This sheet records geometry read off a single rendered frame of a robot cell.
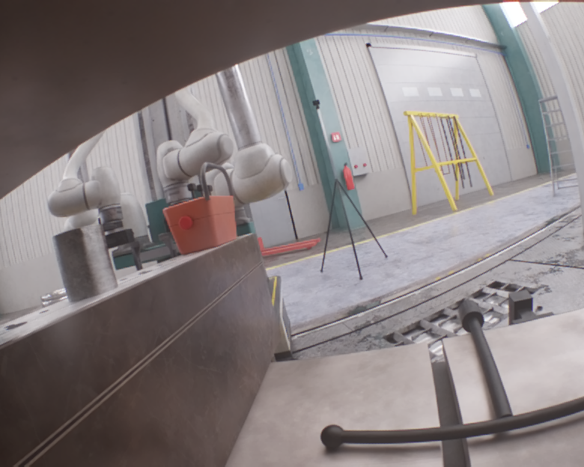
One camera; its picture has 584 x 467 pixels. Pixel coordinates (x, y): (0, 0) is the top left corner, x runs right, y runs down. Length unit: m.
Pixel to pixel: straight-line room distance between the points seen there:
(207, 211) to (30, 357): 0.54
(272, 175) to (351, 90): 7.69
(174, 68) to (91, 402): 0.33
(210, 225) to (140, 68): 0.56
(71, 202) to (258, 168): 0.70
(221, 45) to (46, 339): 0.29
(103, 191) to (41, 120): 0.89
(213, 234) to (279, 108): 7.14
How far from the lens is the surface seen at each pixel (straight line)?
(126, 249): 1.39
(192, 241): 0.75
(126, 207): 1.39
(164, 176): 1.01
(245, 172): 1.13
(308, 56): 7.38
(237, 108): 1.18
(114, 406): 0.39
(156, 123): 1.65
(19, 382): 0.31
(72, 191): 1.16
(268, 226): 7.10
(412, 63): 10.35
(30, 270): 8.86
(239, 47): 0.21
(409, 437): 0.54
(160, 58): 0.20
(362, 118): 8.49
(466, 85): 11.77
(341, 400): 0.69
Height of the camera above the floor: 0.73
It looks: 4 degrees down
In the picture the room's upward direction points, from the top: 14 degrees counter-clockwise
